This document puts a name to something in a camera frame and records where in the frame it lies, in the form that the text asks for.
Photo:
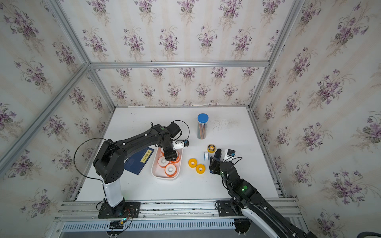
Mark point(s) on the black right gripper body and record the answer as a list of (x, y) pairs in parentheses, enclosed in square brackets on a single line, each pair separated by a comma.
[(217, 169)]

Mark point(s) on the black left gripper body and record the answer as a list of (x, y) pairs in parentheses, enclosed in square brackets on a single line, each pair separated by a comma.
[(170, 153)]

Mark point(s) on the orange sealing tape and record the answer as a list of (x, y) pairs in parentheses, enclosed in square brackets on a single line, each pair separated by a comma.
[(170, 170), (177, 158), (162, 162)]

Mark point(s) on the yellow sealing tape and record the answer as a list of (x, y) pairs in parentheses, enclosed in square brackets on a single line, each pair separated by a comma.
[(200, 168), (192, 163)]

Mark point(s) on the orange sealing tape bottom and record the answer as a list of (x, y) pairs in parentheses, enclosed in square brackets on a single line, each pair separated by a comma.
[(170, 170)]

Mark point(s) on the small yellow black tape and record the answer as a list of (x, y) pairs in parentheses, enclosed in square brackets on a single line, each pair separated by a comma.
[(211, 148)]

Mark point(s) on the white storage box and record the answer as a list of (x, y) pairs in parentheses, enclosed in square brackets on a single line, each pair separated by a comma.
[(159, 172)]

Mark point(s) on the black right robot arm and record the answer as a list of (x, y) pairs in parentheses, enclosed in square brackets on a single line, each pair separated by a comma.
[(248, 202)]

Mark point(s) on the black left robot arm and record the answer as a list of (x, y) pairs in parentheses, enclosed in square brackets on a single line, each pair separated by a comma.
[(112, 155)]

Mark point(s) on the blue book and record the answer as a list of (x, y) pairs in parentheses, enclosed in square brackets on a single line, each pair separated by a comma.
[(137, 161)]

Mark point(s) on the blue-capped pencil tube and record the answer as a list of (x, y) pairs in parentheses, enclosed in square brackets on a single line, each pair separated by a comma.
[(202, 120)]

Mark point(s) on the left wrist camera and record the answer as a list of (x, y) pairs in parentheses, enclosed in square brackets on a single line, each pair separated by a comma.
[(180, 144)]

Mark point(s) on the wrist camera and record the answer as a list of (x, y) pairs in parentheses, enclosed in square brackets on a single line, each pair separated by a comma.
[(180, 144), (229, 154)]

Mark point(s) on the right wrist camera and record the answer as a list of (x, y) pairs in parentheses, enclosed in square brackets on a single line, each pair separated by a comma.
[(229, 154)]

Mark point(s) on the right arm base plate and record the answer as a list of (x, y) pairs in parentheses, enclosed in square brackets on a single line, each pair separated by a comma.
[(229, 208)]

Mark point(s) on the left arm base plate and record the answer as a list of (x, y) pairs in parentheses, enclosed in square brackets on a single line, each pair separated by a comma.
[(122, 210)]

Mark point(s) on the aluminium front rail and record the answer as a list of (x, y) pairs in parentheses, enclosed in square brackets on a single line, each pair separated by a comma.
[(151, 215)]

